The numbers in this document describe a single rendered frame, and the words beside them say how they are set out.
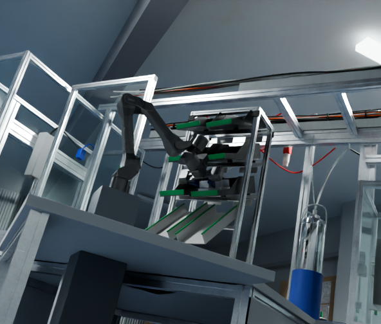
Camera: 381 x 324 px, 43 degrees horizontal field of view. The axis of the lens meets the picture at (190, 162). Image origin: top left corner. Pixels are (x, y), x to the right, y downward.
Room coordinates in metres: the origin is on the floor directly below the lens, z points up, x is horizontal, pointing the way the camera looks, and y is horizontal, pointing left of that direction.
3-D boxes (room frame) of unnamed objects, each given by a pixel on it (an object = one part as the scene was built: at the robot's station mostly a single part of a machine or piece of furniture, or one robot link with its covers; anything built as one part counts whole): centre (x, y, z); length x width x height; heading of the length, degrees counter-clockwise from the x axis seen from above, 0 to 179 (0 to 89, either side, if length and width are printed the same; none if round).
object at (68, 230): (1.66, 0.18, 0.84); 0.90 x 0.70 x 0.03; 20
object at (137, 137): (2.33, 0.30, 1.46); 0.03 x 0.03 x 1.00; 57
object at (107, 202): (1.64, 0.23, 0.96); 0.14 x 0.14 x 0.20; 20
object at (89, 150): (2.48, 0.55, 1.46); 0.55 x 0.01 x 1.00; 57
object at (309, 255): (2.45, -0.71, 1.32); 0.14 x 0.14 x 0.38
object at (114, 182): (1.64, 0.23, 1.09); 0.07 x 0.07 x 0.06; 20
